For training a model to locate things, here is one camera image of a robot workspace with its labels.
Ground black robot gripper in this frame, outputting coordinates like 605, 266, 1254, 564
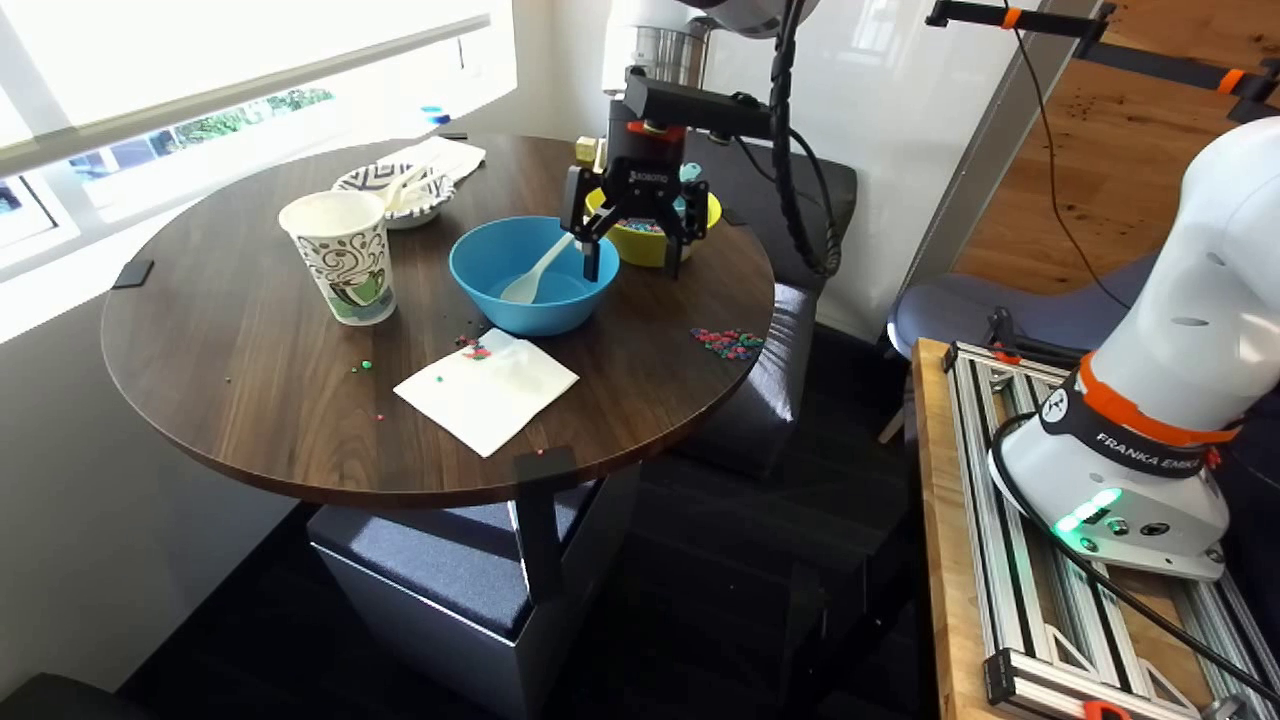
567, 118, 708, 279

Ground blue plastic bowl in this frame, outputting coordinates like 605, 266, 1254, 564
448, 216, 621, 335

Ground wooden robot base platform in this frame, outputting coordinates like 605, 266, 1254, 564
914, 338, 1280, 720

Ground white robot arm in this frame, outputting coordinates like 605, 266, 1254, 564
988, 114, 1280, 580

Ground yellow plastic bowl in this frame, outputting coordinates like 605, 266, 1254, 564
586, 187, 725, 266

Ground white patterned bowl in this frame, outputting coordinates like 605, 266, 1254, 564
331, 161, 453, 230

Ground dark grey couch seat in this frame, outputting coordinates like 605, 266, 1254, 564
675, 135, 830, 480

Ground white plastic spoon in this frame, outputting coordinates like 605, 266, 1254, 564
501, 230, 577, 302

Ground white paper napkin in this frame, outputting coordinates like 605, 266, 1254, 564
398, 329, 577, 455

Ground round dark wooden table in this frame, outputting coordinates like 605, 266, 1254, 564
96, 127, 781, 603

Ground paper cup with pattern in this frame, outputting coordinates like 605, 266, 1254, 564
277, 193, 398, 329

